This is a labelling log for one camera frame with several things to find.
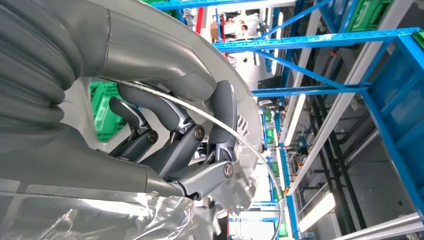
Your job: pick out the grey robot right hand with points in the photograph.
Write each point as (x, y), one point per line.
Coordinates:
(149, 53)

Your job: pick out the blue metal shelf rack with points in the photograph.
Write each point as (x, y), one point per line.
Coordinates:
(298, 41)

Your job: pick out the red barrier belt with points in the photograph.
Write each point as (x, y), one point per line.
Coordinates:
(199, 20)

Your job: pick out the person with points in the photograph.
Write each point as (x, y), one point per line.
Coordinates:
(244, 30)

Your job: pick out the ceiling light strip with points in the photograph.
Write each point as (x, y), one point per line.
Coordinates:
(316, 212)
(294, 119)

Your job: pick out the clear plastic film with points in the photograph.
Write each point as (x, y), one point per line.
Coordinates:
(116, 218)

